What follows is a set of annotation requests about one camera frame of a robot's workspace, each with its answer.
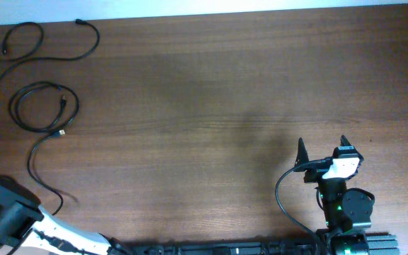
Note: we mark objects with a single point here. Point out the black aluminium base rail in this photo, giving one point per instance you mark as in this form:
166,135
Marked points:
384,244

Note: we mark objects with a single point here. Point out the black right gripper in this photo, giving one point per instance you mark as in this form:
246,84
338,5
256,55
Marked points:
314,171

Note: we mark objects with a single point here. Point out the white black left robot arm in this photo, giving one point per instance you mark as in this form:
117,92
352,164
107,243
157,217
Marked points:
24,222

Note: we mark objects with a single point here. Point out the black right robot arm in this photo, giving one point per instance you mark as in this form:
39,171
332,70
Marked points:
347,211

